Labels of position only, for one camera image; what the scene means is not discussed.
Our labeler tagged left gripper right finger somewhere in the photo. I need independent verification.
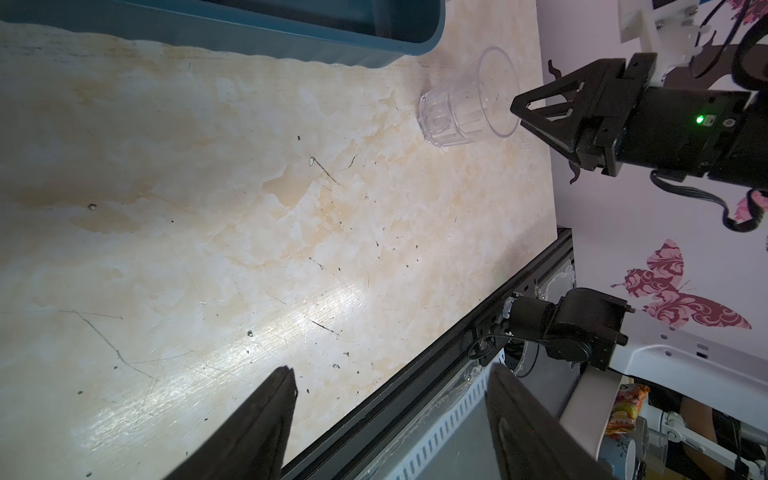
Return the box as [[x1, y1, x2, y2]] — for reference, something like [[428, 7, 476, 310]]
[[485, 364, 612, 480]]

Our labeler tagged white slotted cable duct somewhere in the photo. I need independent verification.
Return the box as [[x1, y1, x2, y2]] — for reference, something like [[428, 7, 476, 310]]
[[360, 361, 500, 479]]

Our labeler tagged clear cup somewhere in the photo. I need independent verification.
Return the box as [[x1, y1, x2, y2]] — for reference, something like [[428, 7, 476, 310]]
[[417, 46, 520, 148]]

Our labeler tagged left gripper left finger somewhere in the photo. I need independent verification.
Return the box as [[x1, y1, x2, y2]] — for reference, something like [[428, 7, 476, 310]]
[[167, 366, 298, 479]]

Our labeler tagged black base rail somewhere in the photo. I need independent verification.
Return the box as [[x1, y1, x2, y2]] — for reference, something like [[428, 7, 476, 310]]
[[282, 227, 573, 479]]

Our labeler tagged teal plastic bin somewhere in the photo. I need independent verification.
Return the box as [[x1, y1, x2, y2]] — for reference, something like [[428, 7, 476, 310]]
[[1, 1, 446, 68]]

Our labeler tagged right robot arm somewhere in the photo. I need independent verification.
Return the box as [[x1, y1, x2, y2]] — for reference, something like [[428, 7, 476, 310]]
[[468, 50, 767, 433]]

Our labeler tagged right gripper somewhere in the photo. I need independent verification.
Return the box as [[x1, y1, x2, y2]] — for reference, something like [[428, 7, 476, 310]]
[[510, 52, 767, 189]]

